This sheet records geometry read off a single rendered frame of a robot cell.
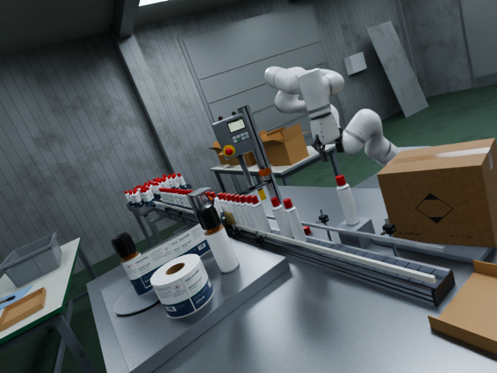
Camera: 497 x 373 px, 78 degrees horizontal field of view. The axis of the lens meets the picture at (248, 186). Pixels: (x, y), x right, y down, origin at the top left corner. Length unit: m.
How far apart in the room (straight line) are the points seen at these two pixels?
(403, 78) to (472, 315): 7.63
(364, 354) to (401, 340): 0.10
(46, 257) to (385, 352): 2.74
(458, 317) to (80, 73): 5.57
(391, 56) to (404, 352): 7.80
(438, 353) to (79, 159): 5.31
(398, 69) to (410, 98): 0.75
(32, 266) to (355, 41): 7.56
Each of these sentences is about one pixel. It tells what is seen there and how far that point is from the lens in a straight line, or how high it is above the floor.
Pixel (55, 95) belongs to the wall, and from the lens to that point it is 5.73.
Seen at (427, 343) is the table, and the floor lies 0.83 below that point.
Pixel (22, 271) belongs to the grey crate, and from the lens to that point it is 3.19.
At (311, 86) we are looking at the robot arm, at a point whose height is 1.48.
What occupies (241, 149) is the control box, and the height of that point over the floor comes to 1.31.
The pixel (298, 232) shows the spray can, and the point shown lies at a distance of 1.31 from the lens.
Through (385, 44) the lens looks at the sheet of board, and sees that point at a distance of 8.43.
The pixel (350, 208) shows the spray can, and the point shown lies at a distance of 1.26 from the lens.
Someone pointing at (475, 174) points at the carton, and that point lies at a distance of 1.08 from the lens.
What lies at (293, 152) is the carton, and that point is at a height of 0.90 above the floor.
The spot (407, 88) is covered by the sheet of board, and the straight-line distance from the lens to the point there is 8.37.
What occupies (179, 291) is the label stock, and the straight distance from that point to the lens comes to 1.17.
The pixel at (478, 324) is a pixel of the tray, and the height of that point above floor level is 0.83.
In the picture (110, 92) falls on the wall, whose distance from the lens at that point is 5.73.
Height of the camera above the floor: 1.49
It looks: 14 degrees down
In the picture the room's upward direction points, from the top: 21 degrees counter-clockwise
